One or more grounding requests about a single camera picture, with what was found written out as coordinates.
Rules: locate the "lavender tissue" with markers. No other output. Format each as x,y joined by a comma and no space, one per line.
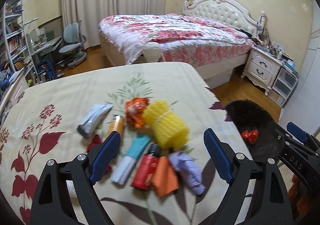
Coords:
188,170

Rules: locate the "silver foil pouch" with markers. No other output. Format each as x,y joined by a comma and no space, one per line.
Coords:
92,119

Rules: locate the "floral cream bedsheet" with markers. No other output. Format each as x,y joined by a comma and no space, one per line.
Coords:
42,125

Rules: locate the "yellow foam net bundle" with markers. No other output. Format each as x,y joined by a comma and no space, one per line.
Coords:
169,130

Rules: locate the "red bottle black cap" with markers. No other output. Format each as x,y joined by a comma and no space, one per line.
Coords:
148,165

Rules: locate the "orange wrapper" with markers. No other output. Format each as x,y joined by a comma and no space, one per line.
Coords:
134,109

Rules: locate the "study desk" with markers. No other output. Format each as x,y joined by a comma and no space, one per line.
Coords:
36,51

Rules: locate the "white bed with headboard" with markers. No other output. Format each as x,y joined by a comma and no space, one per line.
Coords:
227,12

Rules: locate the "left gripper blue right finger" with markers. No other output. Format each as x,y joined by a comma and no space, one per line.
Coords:
220,153

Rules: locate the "white bookshelf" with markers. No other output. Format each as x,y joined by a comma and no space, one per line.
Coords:
14,45

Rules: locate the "plastic drawer unit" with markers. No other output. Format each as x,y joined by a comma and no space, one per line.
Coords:
283,86

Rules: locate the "dark red wrapper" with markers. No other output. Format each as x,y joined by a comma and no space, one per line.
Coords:
96,140

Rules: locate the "amber bottle black cap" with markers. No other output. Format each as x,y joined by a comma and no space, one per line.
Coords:
116,124

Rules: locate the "red crumpled wrapper in bin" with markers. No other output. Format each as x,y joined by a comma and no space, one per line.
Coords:
250,136

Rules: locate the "pink floral quilt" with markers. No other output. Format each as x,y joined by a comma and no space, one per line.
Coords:
192,40

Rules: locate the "teal and white tube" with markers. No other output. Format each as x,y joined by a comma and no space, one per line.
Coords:
128,162

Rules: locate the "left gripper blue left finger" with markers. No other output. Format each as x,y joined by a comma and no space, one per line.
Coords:
101,155

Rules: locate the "black trash bin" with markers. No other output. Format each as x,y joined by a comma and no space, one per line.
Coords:
249,116

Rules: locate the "white nightstand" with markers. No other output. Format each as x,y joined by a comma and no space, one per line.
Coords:
261,69

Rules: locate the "grey-blue desk chair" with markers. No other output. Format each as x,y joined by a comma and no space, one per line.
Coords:
74,48

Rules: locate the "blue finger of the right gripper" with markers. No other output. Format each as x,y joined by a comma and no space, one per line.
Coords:
297,132

